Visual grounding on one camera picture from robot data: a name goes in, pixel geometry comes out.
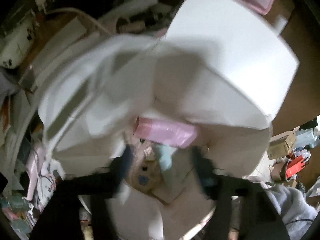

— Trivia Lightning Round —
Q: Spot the panda print ceramic bowl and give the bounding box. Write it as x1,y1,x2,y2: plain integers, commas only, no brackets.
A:
1,16,34,69

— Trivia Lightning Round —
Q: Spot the pink tube to you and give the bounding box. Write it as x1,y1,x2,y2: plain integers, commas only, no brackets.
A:
133,116,199,148

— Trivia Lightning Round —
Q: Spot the pink plush bear toy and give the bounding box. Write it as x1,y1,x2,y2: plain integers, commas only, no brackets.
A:
127,136,163,194

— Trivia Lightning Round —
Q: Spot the pale green box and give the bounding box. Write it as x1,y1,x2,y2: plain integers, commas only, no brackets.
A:
153,144,177,179

